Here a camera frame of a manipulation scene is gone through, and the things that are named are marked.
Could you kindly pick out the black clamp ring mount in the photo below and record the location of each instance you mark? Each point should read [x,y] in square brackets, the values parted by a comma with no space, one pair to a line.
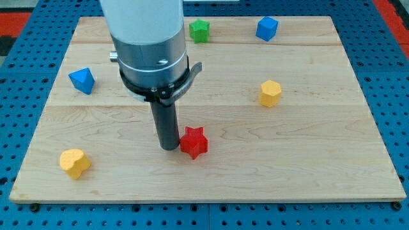
[166,95]

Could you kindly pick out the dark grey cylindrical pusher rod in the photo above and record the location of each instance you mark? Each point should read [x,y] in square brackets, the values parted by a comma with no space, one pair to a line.
[166,124]

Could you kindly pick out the red star block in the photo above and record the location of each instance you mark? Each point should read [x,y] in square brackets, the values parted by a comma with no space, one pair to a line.
[194,142]

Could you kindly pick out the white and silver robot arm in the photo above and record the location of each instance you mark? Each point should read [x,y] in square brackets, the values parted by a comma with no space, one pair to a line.
[149,38]

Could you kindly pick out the green star block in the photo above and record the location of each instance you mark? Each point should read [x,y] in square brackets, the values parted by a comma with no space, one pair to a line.
[199,31]

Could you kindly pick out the light wooden board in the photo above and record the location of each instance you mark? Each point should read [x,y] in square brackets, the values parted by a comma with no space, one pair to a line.
[319,144]

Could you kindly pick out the blue triangular block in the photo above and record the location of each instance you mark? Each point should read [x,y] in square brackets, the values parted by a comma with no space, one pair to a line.
[82,80]

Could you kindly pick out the yellow heart block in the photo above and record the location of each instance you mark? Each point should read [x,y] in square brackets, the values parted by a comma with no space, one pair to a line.
[74,162]

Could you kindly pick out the yellow hexagon block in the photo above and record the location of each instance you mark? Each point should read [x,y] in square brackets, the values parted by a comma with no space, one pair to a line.
[270,93]

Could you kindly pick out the blue cube block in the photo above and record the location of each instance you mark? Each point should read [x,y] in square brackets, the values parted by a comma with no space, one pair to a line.
[267,28]

